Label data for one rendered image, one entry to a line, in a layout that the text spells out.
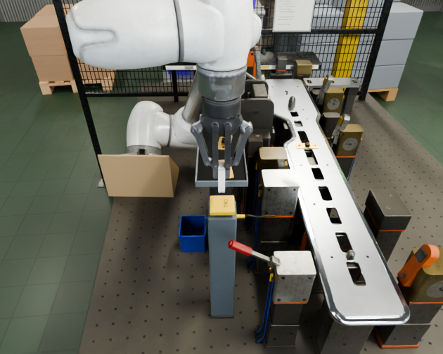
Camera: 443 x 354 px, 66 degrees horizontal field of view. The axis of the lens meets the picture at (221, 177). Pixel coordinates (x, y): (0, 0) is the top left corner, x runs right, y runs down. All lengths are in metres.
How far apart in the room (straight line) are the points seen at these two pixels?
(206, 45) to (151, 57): 0.09
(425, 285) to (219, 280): 0.51
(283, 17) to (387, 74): 2.23
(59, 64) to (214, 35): 3.92
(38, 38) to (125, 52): 3.85
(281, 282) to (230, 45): 0.54
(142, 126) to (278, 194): 0.77
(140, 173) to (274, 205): 0.68
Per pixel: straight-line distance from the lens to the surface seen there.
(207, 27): 0.56
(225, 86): 0.61
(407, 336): 1.18
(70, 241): 2.48
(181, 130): 1.52
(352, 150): 1.46
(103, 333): 1.20
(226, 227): 0.83
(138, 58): 0.56
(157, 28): 0.55
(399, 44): 4.14
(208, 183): 0.88
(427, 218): 1.67
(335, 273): 0.93
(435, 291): 1.01
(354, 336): 1.06
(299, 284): 0.86
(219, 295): 1.06
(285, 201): 1.00
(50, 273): 2.35
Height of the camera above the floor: 1.72
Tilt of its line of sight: 38 degrees down
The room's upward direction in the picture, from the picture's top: straight up
